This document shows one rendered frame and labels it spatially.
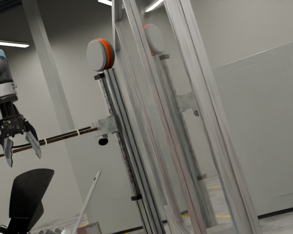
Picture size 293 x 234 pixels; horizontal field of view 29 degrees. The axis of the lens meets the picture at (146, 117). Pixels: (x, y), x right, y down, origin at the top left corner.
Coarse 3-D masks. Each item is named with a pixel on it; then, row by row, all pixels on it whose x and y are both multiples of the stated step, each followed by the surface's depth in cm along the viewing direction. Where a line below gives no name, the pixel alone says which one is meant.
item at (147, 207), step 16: (112, 80) 271; (112, 96) 269; (128, 112) 272; (128, 128) 270; (128, 144) 268; (128, 176) 273; (144, 176) 270; (144, 192) 268; (144, 208) 269; (144, 224) 272; (160, 224) 270
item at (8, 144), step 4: (4, 140) 178; (8, 140) 178; (4, 144) 178; (8, 144) 178; (12, 144) 179; (4, 148) 178; (8, 148) 178; (4, 152) 174; (8, 152) 178; (8, 156) 178; (8, 160) 178; (12, 160) 179; (8, 164) 178; (12, 164) 179
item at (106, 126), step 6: (102, 120) 263; (108, 120) 265; (114, 120) 267; (96, 126) 264; (102, 126) 262; (108, 126) 264; (114, 126) 266; (96, 132) 265; (102, 132) 262; (108, 132) 264; (114, 132) 270
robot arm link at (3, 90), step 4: (0, 84) 175; (4, 84) 175; (8, 84) 176; (12, 84) 177; (0, 88) 174; (4, 88) 175; (8, 88) 175; (12, 88) 176; (0, 92) 174; (4, 92) 175; (8, 92) 175; (12, 92) 176; (16, 92) 178; (0, 96) 174; (4, 96) 175; (8, 96) 175
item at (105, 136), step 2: (104, 134) 265; (106, 134) 265; (100, 136) 265; (102, 136) 264; (104, 136) 264; (106, 136) 265; (100, 138) 265; (102, 138) 264; (104, 138) 264; (106, 138) 265; (100, 140) 263; (102, 140) 263; (104, 140) 263; (106, 140) 264; (98, 142) 264; (100, 142) 263; (102, 142) 263; (104, 142) 263; (106, 142) 264; (100, 144) 264; (102, 144) 264; (104, 144) 264
